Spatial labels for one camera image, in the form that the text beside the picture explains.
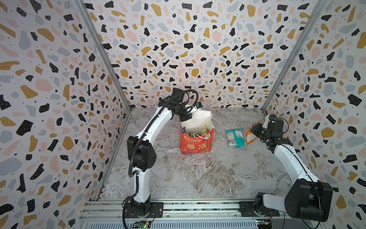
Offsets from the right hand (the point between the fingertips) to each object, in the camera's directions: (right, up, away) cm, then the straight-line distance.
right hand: (253, 125), depth 85 cm
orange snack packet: (+1, -7, +6) cm, 10 cm away
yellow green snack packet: (-28, -3, +7) cm, 29 cm away
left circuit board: (-61, -48, -15) cm, 79 cm away
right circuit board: (0, -49, -14) cm, 51 cm away
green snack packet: (-37, -5, -1) cm, 38 cm away
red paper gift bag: (-36, 0, +8) cm, 36 cm away
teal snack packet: (-6, -9, +15) cm, 19 cm away
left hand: (-37, +8, +3) cm, 38 cm away
